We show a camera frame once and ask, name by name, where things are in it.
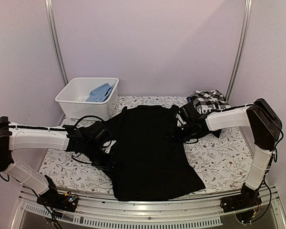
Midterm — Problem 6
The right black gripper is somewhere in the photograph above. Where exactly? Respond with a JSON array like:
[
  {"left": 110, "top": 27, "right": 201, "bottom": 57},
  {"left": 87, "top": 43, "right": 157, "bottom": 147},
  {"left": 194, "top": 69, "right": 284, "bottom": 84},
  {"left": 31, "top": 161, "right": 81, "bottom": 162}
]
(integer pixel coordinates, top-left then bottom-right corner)
[{"left": 165, "top": 121, "right": 194, "bottom": 143}]

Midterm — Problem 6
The black long sleeve shirt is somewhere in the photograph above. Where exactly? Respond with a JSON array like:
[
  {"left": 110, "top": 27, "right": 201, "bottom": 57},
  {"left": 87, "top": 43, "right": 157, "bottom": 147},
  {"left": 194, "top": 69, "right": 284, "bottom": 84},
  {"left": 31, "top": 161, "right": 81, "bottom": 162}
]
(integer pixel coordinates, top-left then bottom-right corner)
[{"left": 101, "top": 104, "right": 226, "bottom": 201}]

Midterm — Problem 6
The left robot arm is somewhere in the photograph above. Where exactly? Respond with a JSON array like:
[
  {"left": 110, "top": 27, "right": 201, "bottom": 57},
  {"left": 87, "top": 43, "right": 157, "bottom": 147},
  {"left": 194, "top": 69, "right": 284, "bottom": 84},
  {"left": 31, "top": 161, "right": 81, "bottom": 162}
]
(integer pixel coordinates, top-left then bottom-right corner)
[{"left": 0, "top": 116, "right": 115, "bottom": 207}]

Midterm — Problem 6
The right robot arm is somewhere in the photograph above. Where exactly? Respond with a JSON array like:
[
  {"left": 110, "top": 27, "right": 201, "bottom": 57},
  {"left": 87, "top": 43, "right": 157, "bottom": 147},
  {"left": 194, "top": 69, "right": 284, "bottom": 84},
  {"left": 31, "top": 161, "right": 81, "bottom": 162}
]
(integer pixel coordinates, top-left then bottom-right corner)
[{"left": 168, "top": 98, "right": 284, "bottom": 208}]

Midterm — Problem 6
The black white checkered shirt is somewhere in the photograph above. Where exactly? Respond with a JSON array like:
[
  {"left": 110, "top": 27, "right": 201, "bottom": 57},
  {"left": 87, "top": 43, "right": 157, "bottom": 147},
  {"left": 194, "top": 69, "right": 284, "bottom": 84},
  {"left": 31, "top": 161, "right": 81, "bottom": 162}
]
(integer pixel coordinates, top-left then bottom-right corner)
[{"left": 189, "top": 90, "right": 231, "bottom": 115}]

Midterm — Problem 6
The floral patterned tablecloth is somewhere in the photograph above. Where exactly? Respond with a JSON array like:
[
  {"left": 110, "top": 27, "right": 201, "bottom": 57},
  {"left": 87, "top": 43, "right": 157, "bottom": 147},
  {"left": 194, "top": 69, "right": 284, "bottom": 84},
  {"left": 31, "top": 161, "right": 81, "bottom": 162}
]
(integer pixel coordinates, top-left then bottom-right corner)
[{"left": 39, "top": 96, "right": 253, "bottom": 194}]

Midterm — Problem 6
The light blue shirt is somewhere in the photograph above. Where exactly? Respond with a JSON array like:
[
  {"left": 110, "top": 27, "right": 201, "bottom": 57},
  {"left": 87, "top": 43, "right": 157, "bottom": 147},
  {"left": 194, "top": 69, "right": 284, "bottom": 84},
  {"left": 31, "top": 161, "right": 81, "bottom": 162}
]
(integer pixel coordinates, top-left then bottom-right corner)
[{"left": 86, "top": 83, "right": 113, "bottom": 103}]

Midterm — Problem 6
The white plastic bin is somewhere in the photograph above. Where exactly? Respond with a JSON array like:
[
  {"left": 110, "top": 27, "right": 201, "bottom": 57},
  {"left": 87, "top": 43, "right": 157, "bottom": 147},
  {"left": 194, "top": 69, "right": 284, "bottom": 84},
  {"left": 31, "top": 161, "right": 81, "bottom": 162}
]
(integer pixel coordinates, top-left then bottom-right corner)
[{"left": 55, "top": 77, "right": 119, "bottom": 120}]

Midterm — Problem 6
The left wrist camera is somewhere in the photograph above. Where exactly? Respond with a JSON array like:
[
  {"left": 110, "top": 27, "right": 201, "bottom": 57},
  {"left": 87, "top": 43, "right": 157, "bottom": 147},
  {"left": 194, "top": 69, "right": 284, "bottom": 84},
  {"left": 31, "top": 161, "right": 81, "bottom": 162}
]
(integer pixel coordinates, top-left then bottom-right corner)
[{"left": 104, "top": 140, "right": 117, "bottom": 154}]

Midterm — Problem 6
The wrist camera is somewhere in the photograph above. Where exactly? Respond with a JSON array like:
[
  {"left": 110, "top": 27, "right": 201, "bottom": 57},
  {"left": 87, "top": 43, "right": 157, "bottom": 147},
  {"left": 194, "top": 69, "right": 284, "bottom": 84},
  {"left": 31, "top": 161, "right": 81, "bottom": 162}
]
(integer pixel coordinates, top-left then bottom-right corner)
[
  {"left": 104, "top": 140, "right": 117, "bottom": 154},
  {"left": 175, "top": 114, "right": 186, "bottom": 126}
]

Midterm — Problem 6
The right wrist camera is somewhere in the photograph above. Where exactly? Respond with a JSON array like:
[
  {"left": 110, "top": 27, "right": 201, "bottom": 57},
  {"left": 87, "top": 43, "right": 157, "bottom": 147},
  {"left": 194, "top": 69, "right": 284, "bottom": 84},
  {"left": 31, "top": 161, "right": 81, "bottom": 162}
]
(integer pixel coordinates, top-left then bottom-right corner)
[{"left": 175, "top": 114, "right": 186, "bottom": 126}]

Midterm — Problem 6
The aluminium front rail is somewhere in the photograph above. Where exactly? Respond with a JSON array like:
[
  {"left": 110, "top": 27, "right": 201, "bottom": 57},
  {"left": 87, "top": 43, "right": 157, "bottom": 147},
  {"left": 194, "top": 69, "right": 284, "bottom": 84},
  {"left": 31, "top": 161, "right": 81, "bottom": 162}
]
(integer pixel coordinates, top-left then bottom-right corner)
[{"left": 9, "top": 185, "right": 286, "bottom": 229}]

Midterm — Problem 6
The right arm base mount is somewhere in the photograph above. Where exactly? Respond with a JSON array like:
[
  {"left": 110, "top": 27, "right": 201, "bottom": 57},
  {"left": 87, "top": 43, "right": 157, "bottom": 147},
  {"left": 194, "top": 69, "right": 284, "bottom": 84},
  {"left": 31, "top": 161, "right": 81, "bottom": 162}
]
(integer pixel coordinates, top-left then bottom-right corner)
[{"left": 220, "top": 191, "right": 262, "bottom": 213}]

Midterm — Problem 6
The right aluminium frame post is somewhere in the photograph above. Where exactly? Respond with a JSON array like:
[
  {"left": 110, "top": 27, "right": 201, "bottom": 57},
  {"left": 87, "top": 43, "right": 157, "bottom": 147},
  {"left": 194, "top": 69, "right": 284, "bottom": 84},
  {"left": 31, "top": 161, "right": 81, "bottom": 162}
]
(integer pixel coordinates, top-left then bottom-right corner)
[{"left": 229, "top": 0, "right": 253, "bottom": 82}]

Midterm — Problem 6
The aluminium frame post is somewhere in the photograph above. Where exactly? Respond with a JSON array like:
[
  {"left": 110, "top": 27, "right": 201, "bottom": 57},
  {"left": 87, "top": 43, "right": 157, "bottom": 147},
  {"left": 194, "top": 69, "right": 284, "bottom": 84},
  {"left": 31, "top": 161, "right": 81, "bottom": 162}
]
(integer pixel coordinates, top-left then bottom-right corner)
[
  {"left": 44, "top": 0, "right": 69, "bottom": 86},
  {"left": 229, "top": 0, "right": 253, "bottom": 82}
]

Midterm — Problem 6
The left aluminium frame post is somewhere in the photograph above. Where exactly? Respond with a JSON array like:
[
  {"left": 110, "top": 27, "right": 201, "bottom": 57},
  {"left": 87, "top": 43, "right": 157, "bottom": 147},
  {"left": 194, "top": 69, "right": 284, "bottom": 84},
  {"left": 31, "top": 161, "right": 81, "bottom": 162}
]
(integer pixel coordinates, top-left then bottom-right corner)
[{"left": 44, "top": 0, "right": 69, "bottom": 86}]

